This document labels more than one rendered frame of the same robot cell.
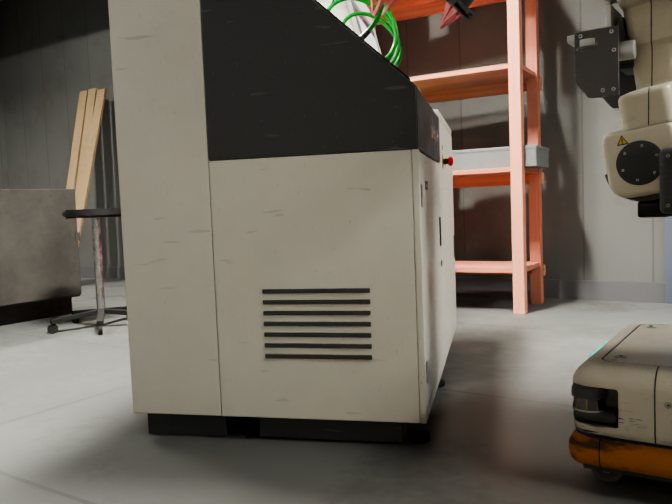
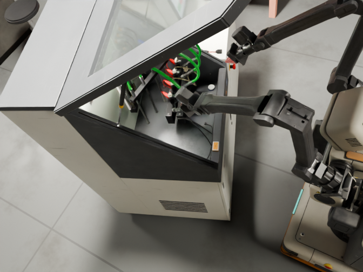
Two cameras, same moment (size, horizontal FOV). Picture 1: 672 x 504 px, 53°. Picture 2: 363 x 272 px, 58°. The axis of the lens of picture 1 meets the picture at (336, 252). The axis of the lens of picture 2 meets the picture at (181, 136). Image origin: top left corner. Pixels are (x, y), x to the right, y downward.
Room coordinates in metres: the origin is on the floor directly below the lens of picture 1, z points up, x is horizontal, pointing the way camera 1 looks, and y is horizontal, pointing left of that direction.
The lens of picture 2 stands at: (1.07, -0.26, 2.41)
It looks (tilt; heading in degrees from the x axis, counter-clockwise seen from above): 57 degrees down; 12
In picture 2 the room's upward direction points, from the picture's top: 21 degrees counter-clockwise
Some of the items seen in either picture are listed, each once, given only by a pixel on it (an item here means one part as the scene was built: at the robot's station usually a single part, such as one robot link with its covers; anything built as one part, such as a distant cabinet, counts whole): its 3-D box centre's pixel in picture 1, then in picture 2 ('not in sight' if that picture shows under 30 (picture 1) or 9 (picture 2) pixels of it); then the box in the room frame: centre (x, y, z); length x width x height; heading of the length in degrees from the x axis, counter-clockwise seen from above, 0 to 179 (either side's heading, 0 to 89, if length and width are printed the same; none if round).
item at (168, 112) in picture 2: not in sight; (180, 99); (2.26, -0.08, 0.91); 0.34 x 0.10 x 0.15; 167
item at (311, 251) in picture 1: (343, 286); (188, 155); (2.15, -0.02, 0.39); 0.70 x 0.58 x 0.79; 167
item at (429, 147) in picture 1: (423, 131); (220, 119); (2.09, -0.28, 0.87); 0.62 x 0.04 x 0.16; 167
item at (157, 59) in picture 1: (250, 183); (125, 86); (2.60, 0.32, 0.75); 1.40 x 0.28 x 1.50; 167
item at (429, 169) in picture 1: (432, 269); (228, 154); (2.09, -0.30, 0.44); 0.65 x 0.02 x 0.68; 167
